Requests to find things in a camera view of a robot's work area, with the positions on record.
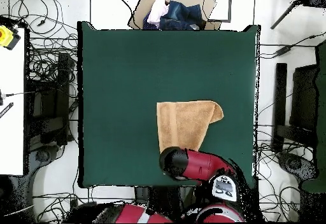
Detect tan terry towel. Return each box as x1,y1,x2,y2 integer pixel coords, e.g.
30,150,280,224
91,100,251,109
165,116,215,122
155,99,225,154

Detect dark green table cloth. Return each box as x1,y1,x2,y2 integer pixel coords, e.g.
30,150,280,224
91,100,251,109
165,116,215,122
76,20,261,190

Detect purple dotted garment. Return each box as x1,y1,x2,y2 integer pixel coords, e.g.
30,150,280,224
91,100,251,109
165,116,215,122
142,12,162,31

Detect blue jeans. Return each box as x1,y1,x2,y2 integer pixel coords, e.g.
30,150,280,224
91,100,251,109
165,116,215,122
159,0,207,31

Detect black metal stand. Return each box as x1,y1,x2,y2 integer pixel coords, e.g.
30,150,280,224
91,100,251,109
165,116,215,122
271,62,319,154
25,52,78,147

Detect pale pink garment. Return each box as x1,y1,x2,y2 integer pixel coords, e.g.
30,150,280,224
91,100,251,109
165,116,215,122
146,0,171,27

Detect cardboard box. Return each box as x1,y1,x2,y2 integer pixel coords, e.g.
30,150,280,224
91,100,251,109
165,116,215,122
127,0,223,31

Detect round black base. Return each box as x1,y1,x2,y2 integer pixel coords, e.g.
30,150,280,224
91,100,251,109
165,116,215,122
34,146,53,164
276,151,320,185

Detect white side table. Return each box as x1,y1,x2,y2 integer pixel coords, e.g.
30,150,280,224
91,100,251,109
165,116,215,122
0,27,25,176

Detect black striped tool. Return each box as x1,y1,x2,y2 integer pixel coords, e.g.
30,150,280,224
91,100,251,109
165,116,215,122
0,102,15,120

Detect green cloth-covered table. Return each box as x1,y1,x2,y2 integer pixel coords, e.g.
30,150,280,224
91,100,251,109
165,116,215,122
300,39,326,193

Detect yellow emergency stop button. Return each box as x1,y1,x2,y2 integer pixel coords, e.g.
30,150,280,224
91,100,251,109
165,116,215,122
0,24,22,51

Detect black tripod stand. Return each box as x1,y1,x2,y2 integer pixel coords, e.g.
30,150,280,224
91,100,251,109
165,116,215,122
269,0,326,31

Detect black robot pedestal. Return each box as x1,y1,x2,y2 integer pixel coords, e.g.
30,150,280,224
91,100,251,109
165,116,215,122
134,186,194,209

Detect black cable tangle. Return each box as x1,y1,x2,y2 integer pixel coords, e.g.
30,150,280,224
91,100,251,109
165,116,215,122
8,0,78,85
32,192,136,224
255,124,306,223

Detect black power adapter cable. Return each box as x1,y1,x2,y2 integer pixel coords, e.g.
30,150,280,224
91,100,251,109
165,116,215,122
259,31,326,59

